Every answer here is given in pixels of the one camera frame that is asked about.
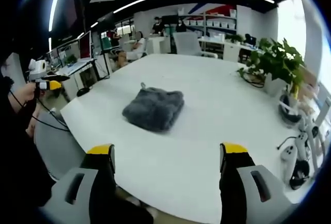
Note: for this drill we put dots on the grey towel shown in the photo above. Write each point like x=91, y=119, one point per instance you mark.
x=155, y=107

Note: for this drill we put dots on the person's left hand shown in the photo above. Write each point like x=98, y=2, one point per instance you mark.
x=24, y=94

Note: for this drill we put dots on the white office desk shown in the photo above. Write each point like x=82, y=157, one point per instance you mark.
x=75, y=70

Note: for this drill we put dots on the small green desk plant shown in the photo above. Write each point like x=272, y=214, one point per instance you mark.
x=70, y=59

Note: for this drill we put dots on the black computer mouse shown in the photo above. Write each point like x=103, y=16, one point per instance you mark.
x=82, y=91

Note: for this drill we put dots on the computer monitor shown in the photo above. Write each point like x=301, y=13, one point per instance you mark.
x=84, y=45

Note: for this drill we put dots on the white handheld controller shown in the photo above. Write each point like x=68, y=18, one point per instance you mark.
x=302, y=143
x=289, y=160

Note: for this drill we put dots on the straight ceiling light strip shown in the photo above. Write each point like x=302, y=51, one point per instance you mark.
x=55, y=4

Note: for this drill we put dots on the person's dark clothing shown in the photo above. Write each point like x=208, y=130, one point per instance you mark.
x=18, y=156

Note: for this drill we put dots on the white office chair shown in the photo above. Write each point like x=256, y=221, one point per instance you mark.
x=187, y=43

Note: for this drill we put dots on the green potted plant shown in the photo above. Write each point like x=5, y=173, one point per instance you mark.
x=279, y=63

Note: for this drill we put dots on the shelf with white bins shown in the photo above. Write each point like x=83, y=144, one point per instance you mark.
x=214, y=22

